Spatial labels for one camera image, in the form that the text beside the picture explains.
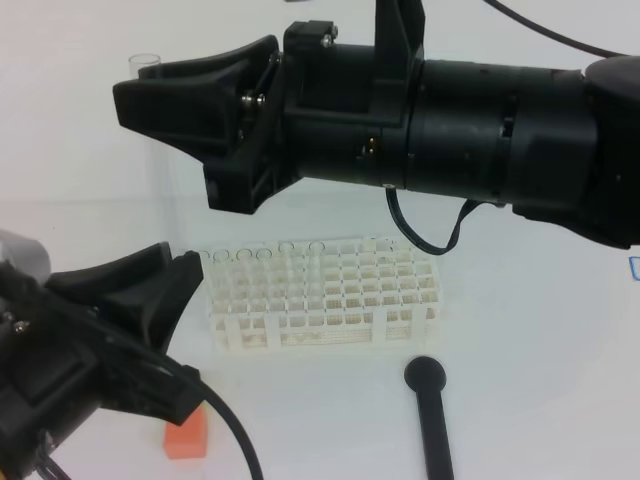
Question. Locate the white plastic test tube rack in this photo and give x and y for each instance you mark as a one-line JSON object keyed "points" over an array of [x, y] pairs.
{"points": [[378, 292]]}

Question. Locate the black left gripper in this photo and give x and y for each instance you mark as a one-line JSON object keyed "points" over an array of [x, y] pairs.
{"points": [[54, 376]]}

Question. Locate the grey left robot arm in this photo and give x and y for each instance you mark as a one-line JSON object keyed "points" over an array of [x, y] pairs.
{"points": [[30, 258]]}

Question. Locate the orange cube block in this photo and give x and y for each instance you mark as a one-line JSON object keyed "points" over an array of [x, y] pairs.
{"points": [[188, 441]]}

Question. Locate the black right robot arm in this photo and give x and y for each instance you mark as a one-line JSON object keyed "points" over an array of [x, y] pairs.
{"points": [[557, 146]]}

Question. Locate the black round-headed rod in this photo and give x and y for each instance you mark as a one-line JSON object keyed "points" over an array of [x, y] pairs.
{"points": [[426, 377]]}

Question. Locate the clear glass test tube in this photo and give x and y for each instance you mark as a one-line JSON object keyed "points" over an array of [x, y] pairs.
{"points": [[219, 267], [261, 266], [174, 177], [242, 266], [286, 251], [315, 269]]}

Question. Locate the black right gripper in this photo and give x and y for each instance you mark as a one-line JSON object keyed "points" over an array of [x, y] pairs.
{"points": [[314, 108]]}

